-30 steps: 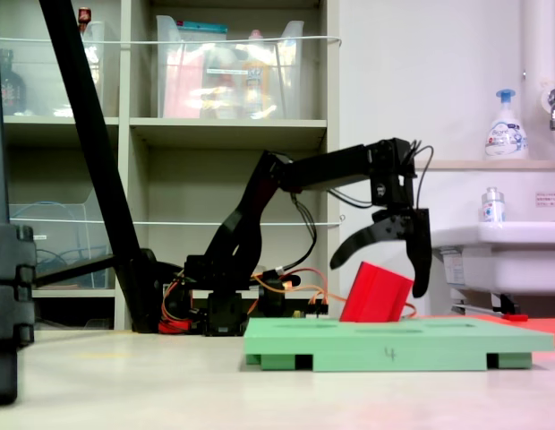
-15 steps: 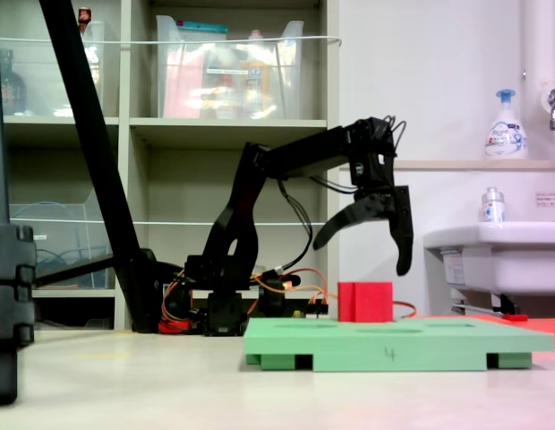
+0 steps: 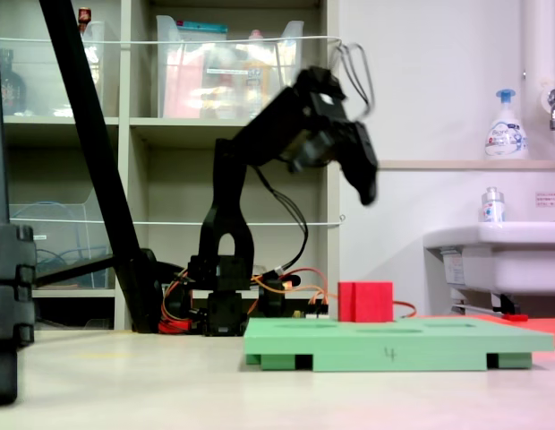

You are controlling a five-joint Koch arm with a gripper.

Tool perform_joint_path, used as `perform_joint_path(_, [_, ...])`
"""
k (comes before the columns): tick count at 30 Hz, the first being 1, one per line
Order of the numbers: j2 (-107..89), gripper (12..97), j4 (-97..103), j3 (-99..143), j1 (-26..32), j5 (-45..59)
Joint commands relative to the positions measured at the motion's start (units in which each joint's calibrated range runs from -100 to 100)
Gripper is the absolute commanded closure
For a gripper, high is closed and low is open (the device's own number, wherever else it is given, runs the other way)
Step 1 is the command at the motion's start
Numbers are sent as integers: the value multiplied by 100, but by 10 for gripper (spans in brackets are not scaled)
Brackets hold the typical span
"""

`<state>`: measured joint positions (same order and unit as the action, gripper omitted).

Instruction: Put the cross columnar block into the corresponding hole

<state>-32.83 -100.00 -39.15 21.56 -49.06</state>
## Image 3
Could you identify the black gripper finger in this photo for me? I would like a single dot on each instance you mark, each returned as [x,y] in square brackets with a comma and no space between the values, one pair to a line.
[362,170]

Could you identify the red cross columnar block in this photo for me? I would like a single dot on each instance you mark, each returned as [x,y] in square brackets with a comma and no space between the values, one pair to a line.
[367,302]

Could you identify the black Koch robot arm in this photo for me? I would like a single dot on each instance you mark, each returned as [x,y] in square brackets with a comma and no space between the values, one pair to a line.
[228,179]

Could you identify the large clear plastic bin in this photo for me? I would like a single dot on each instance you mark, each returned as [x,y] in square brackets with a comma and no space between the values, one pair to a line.
[224,58]

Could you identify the small clear sanitizer bottle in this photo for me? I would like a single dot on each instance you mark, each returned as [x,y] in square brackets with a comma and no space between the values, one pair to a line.
[492,208]

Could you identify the white foam soap bottle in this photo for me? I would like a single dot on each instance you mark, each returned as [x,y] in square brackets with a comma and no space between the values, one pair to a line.
[506,134]

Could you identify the small circuit board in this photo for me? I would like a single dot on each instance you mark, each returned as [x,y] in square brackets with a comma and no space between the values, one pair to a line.
[315,315]

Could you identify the white sink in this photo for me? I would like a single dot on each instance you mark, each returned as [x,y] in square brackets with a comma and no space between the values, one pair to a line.
[506,260]

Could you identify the green shape sorter board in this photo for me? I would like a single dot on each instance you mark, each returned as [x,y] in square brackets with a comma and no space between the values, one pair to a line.
[394,345]

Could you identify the beige shelf unit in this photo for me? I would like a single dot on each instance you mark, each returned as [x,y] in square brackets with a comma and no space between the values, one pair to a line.
[123,179]

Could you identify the red base clamp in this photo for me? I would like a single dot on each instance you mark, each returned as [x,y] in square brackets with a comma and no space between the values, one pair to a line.
[174,326]

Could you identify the black tripod leg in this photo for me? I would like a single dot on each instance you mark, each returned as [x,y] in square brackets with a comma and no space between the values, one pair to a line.
[80,89]

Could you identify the brown bottle with red cap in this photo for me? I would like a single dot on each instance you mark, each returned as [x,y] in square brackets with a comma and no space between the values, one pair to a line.
[84,18]

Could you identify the clear plastic storage box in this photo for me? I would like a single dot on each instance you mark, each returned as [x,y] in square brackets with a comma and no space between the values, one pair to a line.
[40,76]

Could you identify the dark glass bottle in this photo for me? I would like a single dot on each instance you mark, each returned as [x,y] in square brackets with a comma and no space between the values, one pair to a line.
[12,89]

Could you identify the notched black stack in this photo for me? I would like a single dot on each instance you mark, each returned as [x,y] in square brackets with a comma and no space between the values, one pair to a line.
[11,291]

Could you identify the white wall label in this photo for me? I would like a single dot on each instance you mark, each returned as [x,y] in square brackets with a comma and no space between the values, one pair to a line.
[550,199]

